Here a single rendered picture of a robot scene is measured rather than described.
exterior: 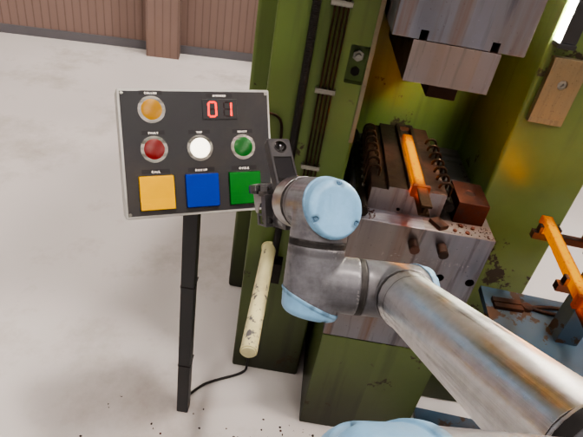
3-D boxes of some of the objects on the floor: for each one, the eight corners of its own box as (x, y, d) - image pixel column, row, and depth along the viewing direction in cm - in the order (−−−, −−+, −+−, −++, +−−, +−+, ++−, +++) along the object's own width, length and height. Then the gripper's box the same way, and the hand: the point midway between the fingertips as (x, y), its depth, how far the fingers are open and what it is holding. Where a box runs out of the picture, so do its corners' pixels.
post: (187, 413, 178) (201, 140, 117) (176, 411, 178) (185, 137, 117) (190, 403, 182) (206, 133, 121) (179, 401, 181) (189, 130, 121)
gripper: (271, 231, 88) (239, 219, 107) (318, 227, 91) (278, 217, 110) (269, 182, 87) (236, 179, 106) (317, 179, 90) (277, 178, 109)
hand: (258, 185), depth 107 cm, fingers closed
